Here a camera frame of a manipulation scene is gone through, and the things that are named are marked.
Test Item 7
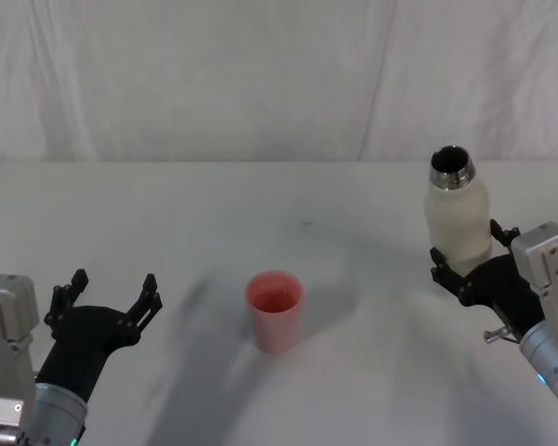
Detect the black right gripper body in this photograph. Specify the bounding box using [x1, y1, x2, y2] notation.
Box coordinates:
[464, 253, 547, 344]

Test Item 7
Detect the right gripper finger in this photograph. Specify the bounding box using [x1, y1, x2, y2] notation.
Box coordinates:
[487, 217, 523, 248]
[429, 247, 476, 308]

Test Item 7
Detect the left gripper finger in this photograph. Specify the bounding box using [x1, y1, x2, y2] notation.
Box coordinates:
[44, 268, 90, 343]
[116, 273, 164, 348]

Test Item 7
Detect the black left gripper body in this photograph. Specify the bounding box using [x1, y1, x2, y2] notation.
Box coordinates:
[35, 305, 140, 404]

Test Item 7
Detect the cream vacuum bottle steel neck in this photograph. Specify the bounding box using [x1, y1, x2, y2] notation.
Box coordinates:
[422, 145, 492, 278]

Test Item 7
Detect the white table cloth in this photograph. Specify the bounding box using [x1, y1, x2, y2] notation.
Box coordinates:
[0, 160, 558, 446]

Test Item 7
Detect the pink plastic cup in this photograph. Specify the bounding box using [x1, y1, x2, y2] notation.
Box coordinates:
[245, 270, 305, 357]

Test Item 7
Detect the white curtain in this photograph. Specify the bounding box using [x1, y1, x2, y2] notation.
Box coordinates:
[0, 0, 558, 165]

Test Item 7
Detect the thin cable with silver plug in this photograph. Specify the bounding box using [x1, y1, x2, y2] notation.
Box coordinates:
[483, 325, 523, 348]

